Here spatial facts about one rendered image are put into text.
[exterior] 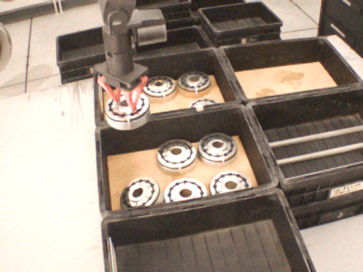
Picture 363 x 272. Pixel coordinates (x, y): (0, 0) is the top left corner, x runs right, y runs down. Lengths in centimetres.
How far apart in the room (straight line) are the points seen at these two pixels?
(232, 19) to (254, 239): 172
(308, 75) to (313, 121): 24
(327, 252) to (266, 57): 69
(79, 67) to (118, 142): 101
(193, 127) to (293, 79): 44
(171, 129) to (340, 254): 57
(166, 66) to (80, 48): 106
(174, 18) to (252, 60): 116
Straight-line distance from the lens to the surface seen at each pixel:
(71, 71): 210
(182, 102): 131
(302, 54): 150
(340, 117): 131
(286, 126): 124
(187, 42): 248
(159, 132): 113
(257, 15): 255
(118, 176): 111
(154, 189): 99
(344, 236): 118
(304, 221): 113
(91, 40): 234
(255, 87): 137
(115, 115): 95
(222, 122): 115
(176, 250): 96
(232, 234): 98
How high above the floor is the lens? 164
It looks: 41 degrees down
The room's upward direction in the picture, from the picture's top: 4 degrees counter-clockwise
